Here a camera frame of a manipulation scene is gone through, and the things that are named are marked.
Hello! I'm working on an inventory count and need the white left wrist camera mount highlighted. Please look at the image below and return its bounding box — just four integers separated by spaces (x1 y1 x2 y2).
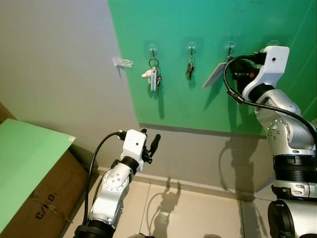
121 129 148 164

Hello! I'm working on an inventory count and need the small dark key bunch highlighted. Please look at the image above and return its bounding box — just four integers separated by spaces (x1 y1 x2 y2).
186 56 196 82

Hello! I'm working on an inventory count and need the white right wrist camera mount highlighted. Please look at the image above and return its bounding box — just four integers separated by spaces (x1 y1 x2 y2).
243 46 290 102

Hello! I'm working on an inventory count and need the key bunch with white figure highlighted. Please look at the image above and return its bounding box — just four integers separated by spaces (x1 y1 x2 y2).
141 58 163 94

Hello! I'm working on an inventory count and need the large green wall board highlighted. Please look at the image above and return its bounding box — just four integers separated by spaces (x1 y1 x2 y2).
107 0 317 137

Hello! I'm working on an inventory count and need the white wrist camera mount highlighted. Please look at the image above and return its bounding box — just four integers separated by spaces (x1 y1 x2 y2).
121 129 148 164
243 46 290 102

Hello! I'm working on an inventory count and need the clear tape strip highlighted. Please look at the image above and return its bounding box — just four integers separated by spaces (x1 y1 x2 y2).
112 57 134 68

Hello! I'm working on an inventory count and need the small green board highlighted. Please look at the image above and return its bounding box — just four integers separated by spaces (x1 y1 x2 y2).
0 119 76 234

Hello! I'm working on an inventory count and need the white key card tag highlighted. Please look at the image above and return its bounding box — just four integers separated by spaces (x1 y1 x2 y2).
202 56 234 89

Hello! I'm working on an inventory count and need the brown cardboard box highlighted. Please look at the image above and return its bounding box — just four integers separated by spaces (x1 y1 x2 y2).
0 102 90 238

